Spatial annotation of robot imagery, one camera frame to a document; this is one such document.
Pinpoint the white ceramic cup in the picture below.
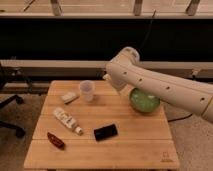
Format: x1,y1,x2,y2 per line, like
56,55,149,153
79,80,95,102

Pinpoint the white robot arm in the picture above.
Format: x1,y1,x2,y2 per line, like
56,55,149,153
104,47,213,124

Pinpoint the green ceramic bowl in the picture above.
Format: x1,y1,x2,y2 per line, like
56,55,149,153
129,88,160,113

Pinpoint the small white block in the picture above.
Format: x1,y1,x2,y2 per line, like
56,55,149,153
61,92,79,104

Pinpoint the black rectangular box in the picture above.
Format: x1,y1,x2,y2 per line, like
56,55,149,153
94,124,118,141

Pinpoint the white tube with cap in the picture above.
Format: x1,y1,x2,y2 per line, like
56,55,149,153
53,107,83,135

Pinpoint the dark red small object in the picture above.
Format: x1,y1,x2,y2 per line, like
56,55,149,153
47,133,65,149

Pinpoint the black office chair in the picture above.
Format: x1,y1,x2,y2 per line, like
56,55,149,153
0,64,26,138

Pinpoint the black hanging cable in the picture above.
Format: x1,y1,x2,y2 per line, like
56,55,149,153
139,9,157,51

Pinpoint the black floor cable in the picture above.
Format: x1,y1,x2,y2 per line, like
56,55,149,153
167,113,194,123

